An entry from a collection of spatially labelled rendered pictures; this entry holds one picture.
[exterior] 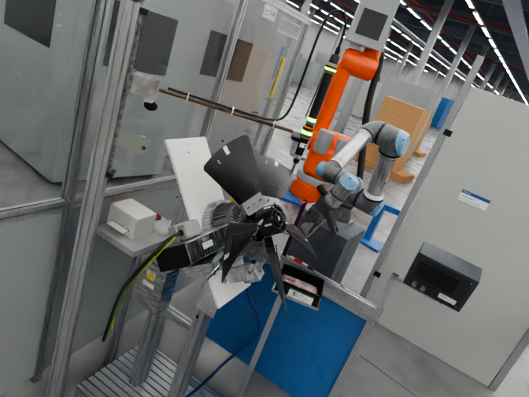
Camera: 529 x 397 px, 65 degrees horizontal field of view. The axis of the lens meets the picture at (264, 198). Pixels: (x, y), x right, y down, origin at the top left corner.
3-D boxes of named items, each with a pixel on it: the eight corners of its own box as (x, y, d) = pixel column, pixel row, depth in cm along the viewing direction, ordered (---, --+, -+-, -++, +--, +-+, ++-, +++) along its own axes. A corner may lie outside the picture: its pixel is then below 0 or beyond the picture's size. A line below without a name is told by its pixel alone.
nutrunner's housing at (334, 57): (291, 162, 163) (335, 45, 147) (290, 159, 166) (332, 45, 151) (301, 165, 164) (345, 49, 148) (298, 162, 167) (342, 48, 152)
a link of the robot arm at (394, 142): (360, 200, 243) (389, 119, 208) (382, 213, 237) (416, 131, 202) (350, 209, 235) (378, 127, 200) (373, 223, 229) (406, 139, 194)
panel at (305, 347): (200, 332, 252) (231, 240, 229) (201, 332, 252) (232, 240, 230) (318, 414, 223) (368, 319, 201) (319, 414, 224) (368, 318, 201)
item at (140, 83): (125, 93, 144) (130, 69, 142) (129, 90, 151) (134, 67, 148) (154, 102, 147) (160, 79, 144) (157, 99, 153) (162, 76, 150)
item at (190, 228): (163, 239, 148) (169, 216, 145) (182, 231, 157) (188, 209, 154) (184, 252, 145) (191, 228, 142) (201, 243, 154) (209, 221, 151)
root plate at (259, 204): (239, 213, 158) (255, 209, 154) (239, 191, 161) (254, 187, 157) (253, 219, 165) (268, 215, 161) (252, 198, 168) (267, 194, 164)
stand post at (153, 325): (125, 394, 210) (181, 193, 171) (138, 384, 218) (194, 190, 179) (131, 399, 209) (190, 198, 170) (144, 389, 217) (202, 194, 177)
